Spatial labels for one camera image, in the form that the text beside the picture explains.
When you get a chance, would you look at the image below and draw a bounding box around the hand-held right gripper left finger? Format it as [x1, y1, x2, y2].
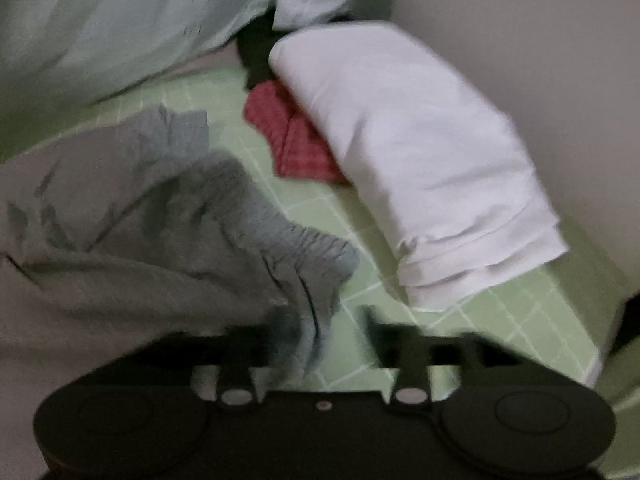
[165, 326, 269, 409]

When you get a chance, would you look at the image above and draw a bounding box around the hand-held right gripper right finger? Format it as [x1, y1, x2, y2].
[361, 306, 503, 412]

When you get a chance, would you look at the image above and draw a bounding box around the grey-blue shirt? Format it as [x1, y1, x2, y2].
[0, 105, 362, 466]

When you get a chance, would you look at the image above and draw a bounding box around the green grid-pattern mat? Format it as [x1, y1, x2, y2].
[0, 67, 640, 413]

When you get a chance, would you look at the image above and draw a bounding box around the white folded cloth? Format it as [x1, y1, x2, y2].
[268, 22, 571, 312]

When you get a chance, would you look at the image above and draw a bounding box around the red plaid cloth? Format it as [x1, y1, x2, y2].
[243, 80, 352, 186]

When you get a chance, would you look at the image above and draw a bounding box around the light blue printed sheet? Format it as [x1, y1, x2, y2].
[0, 0, 375, 107]

